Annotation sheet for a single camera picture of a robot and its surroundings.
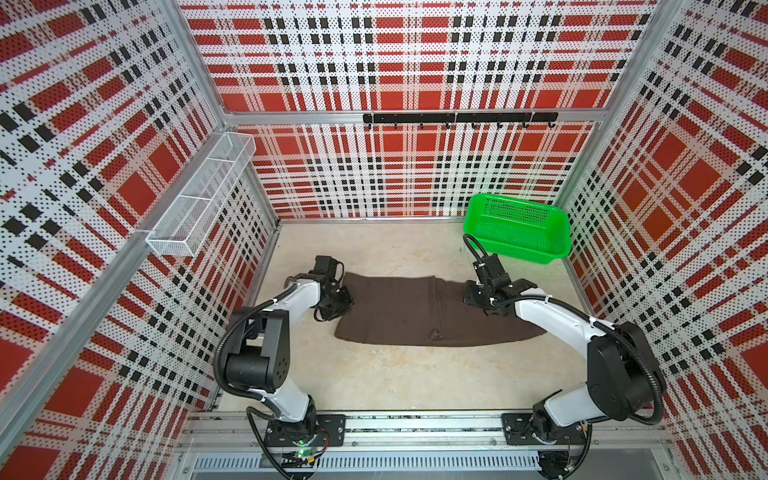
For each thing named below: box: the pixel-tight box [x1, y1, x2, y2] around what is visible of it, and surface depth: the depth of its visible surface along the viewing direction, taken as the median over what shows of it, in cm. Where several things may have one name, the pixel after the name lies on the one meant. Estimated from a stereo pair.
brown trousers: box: [334, 272, 548, 347], surface depth 95 cm
